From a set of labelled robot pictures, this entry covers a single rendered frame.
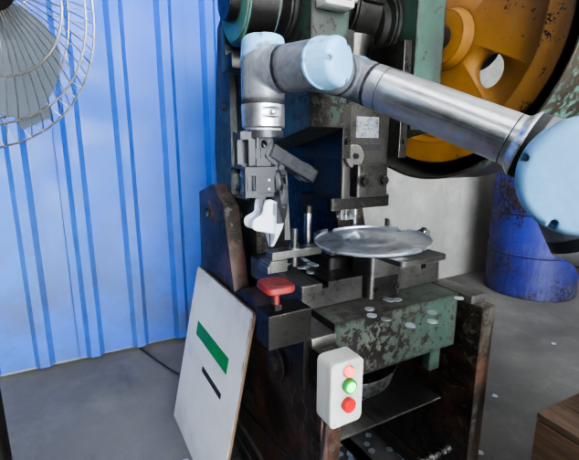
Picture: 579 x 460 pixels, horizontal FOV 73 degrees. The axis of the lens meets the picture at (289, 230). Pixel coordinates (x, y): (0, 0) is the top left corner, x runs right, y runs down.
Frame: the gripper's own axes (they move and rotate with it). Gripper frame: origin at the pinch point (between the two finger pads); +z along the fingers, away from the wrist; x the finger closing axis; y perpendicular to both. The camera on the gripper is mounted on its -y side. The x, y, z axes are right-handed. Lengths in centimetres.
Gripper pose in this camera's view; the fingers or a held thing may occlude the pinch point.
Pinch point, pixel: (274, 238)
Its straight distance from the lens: 74.7
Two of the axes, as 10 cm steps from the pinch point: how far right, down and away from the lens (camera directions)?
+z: 0.0, 9.8, 2.1
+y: -8.8, 1.0, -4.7
